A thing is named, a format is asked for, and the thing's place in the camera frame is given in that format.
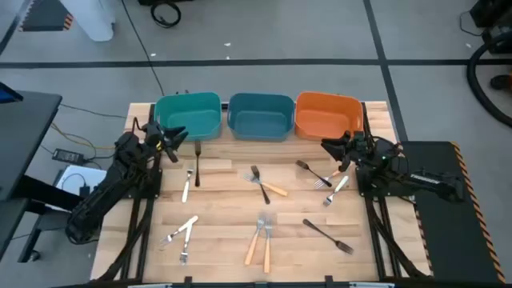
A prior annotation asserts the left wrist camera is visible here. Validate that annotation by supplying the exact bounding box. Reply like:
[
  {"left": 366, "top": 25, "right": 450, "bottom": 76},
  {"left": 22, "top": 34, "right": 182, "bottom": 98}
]
[{"left": 142, "top": 122, "right": 163, "bottom": 139}]

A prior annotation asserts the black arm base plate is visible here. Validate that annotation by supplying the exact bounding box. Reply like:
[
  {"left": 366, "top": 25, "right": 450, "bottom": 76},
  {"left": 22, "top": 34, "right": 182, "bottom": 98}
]
[
  {"left": 119, "top": 167, "right": 163, "bottom": 200},
  {"left": 355, "top": 166, "right": 417, "bottom": 198}
]

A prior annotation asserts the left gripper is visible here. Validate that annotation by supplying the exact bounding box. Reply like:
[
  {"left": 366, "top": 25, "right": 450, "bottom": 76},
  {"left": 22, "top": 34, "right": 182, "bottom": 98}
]
[{"left": 142, "top": 122, "right": 189, "bottom": 164}]

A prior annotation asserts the orange plastic bin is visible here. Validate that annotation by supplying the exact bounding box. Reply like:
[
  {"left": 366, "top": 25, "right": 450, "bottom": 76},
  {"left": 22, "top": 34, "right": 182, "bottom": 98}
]
[{"left": 294, "top": 90, "right": 364, "bottom": 142}]

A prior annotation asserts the small hazard-striped mat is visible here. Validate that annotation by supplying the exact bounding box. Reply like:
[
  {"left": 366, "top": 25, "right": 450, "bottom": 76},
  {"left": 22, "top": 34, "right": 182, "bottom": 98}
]
[{"left": 18, "top": 0, "right": 75, "bottom": 32}]

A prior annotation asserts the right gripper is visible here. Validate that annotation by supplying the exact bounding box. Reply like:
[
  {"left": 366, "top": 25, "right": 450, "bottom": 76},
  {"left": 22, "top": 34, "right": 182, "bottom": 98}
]
[{"left": 320, "top": 130, "right": 373, "bottom": 174}]

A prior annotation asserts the laptop screen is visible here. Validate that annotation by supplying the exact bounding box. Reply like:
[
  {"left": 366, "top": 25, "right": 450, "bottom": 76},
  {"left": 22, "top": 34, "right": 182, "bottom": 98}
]
[{"left": 0, "top": 82, "right": 24, "bottom": 104}]

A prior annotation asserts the yellow floor cable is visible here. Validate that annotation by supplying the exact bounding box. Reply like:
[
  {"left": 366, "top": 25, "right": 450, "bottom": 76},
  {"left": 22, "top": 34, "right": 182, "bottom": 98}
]
[{"left": 50, "top": 122, "right": 117, "bottom": 151}]

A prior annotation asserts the black power adapter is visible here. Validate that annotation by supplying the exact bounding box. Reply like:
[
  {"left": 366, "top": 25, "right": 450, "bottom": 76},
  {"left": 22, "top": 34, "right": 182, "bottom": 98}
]
[{"left": 51, "top": 147, "right": 85, "bottom": 166}]

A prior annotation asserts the tan-handled fork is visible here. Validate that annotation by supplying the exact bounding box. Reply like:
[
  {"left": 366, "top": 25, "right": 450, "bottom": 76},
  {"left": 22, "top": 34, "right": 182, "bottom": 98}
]
[
  {"left": 244, "top": 217, "right": 266, "bottom": 266},
  {"left": 262, "top": 218, "right": 274, "bottom": 274},
  {"left": 313, "top": 170, "right": 342, "bottom": 190},
  {"left": 242, "top": 172, "right": 289, "bottom": 198}
]

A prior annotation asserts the black equipment box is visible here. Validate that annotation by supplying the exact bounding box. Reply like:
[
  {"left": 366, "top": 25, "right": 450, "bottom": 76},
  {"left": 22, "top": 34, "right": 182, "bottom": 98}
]
[{"left": 470, "top": 0, "right": 512, "bottom": 55}]

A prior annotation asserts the blue plastic bin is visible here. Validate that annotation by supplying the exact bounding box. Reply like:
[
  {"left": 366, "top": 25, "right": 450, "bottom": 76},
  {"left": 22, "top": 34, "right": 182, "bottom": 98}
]
[{"left": 226, "top": 92, "right": 296, "bottom": 142}]

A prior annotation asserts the thick black hose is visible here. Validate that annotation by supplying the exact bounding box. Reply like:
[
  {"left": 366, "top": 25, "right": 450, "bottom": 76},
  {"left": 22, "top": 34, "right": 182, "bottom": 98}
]
[{"left": 466, "top": 31, "right": 512, "bottom": 129}]

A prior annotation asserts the black desk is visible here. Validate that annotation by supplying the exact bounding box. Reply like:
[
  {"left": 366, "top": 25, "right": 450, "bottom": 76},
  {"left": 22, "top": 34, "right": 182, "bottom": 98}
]
[{"left": 0, "top": 90, "right": 81, "bottom": 263}]

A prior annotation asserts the black hazard-striped platform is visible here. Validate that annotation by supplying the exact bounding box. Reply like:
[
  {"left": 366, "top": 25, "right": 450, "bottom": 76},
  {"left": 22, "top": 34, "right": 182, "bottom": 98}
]
[{"left": 399, "top": 139, "right": 507, "bottom": 285}]

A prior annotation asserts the teal green plastic bin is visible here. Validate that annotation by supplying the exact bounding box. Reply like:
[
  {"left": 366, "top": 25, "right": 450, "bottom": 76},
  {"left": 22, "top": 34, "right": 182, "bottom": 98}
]
[{"left": 154, "top": 91, "right": 223, "bottom": 142}]

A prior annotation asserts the black fork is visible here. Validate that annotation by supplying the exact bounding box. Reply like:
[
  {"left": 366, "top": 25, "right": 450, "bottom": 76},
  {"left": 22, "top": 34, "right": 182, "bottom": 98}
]
[
  {"left": 302, "top": 218, "right": 355, "bottom": 255},
  {"left": 295, "top": 159, "right": 334, "bottom": 188},
  {"left": 194, "top": 139, "right": 202, "bottom": 188},
  {"left": 250, "top": 165, "right": 272, "bottom": 206}
]

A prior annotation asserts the coiled black cable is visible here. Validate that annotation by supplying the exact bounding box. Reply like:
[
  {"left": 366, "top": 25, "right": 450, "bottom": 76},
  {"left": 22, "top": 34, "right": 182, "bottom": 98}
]
[{"left": 150, "top": 1, "right": 182, "bottom": 29}]

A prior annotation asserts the white pillar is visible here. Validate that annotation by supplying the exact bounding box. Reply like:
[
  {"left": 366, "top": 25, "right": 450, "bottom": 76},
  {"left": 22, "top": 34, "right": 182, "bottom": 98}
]
[{"left": 59, "top": 0, "right": 117, "bottom": 42}]

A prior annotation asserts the white flat box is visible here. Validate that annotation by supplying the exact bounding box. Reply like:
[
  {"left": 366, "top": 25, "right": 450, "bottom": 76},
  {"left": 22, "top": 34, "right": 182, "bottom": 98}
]
[{"left": 55, "top": 164, "right": 108, "bottom": 197}]

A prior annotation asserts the long black floor cable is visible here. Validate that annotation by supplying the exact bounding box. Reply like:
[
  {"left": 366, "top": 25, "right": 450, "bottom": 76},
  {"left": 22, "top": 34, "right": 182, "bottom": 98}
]
[{"left": 121, "top": 0, "right": 166, "bottom": 97}]

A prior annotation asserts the black aluminium frame rail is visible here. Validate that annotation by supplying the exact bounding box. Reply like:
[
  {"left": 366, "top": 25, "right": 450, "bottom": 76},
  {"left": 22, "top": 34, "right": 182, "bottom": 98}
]
[
  {"left": 98, "top": 102, "right": 161, "bottom": 281},
  {"left": 55, "top": 274, "right": 512, "bottom": 288},
  {"left": 359, "top": 102, "right": 431, "bottom": 280}
]

